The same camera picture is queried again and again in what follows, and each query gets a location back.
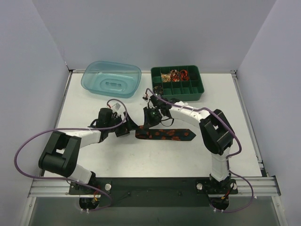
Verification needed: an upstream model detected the dark rolled tie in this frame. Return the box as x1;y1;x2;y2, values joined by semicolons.
153;85;163;96

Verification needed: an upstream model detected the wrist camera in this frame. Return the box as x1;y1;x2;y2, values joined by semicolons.
111;103;122;114
142;92;163;106

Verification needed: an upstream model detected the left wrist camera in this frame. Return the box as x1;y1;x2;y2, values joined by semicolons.
111;103;122;114

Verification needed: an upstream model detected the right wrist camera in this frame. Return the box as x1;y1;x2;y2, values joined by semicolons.
142;92;163;106

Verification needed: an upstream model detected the green compartment organizer tray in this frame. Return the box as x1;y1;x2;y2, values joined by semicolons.
150;65;205;101

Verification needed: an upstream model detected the red black rolled tie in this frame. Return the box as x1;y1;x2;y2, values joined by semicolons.
170;69;180;82

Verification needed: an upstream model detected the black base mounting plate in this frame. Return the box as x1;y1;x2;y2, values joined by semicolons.
79;178;231;209

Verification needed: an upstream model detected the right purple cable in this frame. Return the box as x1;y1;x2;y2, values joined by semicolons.
145;88;256;214

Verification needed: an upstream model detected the orange red rolled tie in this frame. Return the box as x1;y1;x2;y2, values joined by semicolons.
180;69;190;81

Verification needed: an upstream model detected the aluminium extrusion rail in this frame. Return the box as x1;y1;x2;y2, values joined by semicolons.
29;177;281;198

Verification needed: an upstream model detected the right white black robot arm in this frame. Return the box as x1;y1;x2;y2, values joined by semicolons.
143;94;241;187

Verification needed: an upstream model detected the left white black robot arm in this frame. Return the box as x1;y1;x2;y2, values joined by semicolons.
38;108;139;184

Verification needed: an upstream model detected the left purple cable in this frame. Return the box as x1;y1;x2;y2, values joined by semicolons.
14;98;129;211

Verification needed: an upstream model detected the beige patterned rolled tie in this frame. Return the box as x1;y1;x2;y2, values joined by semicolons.
161;73;171;82

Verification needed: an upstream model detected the teal transparent plastic tub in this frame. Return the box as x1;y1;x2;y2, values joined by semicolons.
81;61;142;98

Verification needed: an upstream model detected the purple cable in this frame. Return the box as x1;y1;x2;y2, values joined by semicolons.
14;98;129;211
145;88;256;214

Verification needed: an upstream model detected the black orange floral necktie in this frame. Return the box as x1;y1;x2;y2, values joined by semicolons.
135;127;196;141

